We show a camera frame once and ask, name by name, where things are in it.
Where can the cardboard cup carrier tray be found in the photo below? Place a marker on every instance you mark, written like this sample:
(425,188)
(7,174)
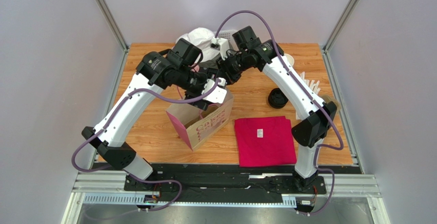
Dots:
(328,99)

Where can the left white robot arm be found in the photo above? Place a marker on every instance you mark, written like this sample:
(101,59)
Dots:
(167,75)

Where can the stack of black lids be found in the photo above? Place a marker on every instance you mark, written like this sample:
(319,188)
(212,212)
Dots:
(277,99)

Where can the white bucket hat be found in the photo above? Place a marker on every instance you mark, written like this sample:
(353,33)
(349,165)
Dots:
(201,38)

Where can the stack of paper cups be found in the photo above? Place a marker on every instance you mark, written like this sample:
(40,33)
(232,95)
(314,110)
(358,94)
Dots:
(290,59)

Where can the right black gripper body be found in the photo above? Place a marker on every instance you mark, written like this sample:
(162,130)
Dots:
(214,65)

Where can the folded red t-shirt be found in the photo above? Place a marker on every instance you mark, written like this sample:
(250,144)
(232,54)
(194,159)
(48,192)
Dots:
(265,141)

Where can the pink and cream paper bag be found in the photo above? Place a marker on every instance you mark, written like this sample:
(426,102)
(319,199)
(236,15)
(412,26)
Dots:
(195,126)

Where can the bundle of white straws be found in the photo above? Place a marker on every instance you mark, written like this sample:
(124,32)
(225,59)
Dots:
(311,84)

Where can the white plastic basket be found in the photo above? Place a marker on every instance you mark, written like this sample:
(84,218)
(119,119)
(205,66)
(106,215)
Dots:
(227,34)

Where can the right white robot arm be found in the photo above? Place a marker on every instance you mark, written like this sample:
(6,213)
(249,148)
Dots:
(316,114)

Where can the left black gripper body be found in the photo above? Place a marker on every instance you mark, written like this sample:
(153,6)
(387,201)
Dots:
(195,82)

